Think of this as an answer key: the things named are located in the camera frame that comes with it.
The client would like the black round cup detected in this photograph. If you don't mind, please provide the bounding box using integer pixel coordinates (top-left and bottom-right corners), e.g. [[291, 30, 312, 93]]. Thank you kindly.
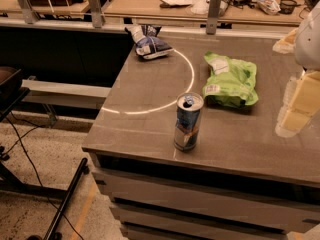
[[280, 0, 297, 14]]

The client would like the metal post left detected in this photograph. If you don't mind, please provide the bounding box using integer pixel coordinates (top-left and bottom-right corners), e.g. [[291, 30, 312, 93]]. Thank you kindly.
[[17, 0, 39, 24]]

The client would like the metal post right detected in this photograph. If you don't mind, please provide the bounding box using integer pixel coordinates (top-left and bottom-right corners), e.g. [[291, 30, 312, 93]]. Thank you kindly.
[[206, 0, 221, 35]]

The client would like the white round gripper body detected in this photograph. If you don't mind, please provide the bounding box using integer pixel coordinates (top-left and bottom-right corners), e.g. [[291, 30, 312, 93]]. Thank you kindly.
[[294, 2, 320, 70]]

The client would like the black stand leg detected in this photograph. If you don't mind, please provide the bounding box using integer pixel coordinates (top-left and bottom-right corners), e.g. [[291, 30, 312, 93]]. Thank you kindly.
[[26, 158, 89, 240]]

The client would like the black floor cable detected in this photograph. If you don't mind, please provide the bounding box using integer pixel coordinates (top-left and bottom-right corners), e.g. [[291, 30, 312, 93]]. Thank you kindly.
[[0, 112, 84, 240]]

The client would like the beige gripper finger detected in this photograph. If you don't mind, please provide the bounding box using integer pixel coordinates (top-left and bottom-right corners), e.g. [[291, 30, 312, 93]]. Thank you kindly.
[[275, 71, 320, 138], [273, 29, 297, 54]]

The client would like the blue white snack bag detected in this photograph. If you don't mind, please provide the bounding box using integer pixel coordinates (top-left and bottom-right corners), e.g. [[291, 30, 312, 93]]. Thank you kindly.
[[125, 25, 173, 60]]

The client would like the white crumpled wrapper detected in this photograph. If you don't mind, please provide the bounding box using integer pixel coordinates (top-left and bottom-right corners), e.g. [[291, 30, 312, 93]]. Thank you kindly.
[[256, 0, 280, 15]]

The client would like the blue silver redbull can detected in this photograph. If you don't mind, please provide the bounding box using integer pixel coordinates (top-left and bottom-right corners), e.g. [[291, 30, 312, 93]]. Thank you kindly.
[[174, 92, 204, 151]]

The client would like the grey drawer cabinet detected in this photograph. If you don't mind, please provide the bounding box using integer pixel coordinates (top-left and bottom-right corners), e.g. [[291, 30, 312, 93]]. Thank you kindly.
[[83, 37, 320, 240]]

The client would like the dark chair seat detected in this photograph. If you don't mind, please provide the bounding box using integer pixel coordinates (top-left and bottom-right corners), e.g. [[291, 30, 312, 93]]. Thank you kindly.
[[0, 66, 30, 121]]

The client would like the metal post middle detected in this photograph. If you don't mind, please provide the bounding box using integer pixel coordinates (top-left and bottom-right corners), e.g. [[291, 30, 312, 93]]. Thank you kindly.
[[88, 0, 104, 28]]

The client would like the metal post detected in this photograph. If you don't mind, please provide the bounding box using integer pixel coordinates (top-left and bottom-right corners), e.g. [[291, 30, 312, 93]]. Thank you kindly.
[[88, 0, 104, 28], [206, 0, 221, 35], [17, 0, 39, 24]]

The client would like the green chip bag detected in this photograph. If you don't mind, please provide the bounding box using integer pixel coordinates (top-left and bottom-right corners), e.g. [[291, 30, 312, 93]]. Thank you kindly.
[[202, 51, 258, 108]]

